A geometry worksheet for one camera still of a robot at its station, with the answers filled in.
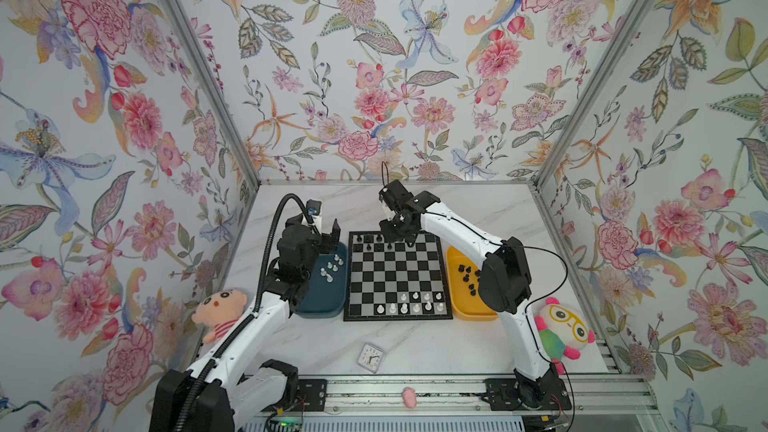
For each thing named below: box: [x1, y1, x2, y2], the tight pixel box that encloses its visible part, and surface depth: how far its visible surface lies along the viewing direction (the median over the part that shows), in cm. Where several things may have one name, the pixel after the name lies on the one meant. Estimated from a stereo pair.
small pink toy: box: [402, 387, 417, 409], surface depth 75 cm
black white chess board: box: [343, 231, 454, 322], surface depth 93 cm
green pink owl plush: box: [534, 297, 596, 375], surface depth 80 cm
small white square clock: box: [357, 342, 384, 374], surface depth 80 cm
